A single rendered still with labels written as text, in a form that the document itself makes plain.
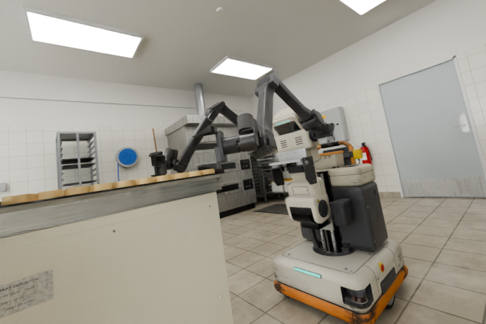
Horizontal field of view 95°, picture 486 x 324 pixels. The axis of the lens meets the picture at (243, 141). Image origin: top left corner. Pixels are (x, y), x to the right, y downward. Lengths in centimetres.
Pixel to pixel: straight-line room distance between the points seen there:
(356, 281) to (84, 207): 124
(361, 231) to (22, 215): 157
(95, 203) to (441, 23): 481
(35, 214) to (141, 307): 37
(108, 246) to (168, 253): 17
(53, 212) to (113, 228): 14
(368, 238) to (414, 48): 373
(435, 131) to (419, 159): 49
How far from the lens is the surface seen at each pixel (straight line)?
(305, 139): 141
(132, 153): 488
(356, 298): 146
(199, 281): 88
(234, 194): 476
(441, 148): 464
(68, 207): 74
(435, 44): 479
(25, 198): 73
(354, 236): 170
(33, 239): 73
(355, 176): 158
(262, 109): 88
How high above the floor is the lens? 91
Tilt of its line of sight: 7 degrees up
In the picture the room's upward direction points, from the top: 8 degrees counter-clockwise
